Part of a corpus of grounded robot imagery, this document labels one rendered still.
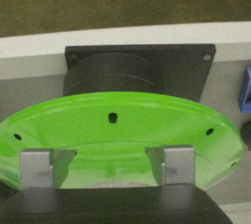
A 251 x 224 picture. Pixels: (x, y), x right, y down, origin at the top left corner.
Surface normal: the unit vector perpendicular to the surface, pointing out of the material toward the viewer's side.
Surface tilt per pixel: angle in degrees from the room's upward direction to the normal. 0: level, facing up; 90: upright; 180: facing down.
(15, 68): 0
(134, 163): 14
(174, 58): 0
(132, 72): 90
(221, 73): 0
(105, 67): 90
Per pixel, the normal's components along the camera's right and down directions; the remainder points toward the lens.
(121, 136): 0.05, 0.54
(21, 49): -0.06, -0.56
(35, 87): 0.04, 0.83
